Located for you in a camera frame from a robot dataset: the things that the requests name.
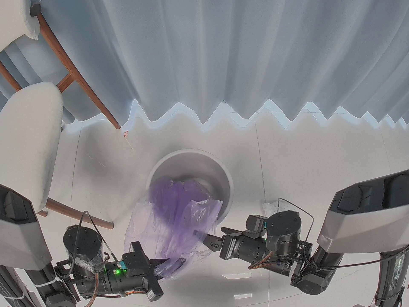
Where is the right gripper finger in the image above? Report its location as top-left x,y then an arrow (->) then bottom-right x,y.
196,232 -> 225,252

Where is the purple plastic bag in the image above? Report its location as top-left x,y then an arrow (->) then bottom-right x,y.
123,178 -> 224,281

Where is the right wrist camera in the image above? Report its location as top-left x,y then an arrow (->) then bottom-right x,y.
220,214 -> 268,240

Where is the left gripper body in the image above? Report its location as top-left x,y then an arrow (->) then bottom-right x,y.
107,242 -> 164,302

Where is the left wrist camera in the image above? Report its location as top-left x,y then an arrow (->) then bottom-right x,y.
122,251 -> 151,279

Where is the white trash bin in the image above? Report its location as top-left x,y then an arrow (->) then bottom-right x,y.
147,149 -> 235,230

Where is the black cable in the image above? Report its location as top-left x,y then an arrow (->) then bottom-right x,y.
277,198 -> 389,268
73,210 -> 114,263

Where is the crumpled white paper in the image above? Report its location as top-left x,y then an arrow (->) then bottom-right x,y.
263,202 -> 289,218

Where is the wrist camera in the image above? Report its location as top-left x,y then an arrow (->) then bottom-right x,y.
122,251 -> 151,279
220,214 -> 268,240

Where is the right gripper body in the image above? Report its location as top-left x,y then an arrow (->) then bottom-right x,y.
220,234 -> 269,263

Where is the pale blue curtain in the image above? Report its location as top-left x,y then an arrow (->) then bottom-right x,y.
0,0 -> 409,130

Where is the white cushioned wooden chair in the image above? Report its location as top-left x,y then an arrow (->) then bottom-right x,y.
0,0 -> 122,230

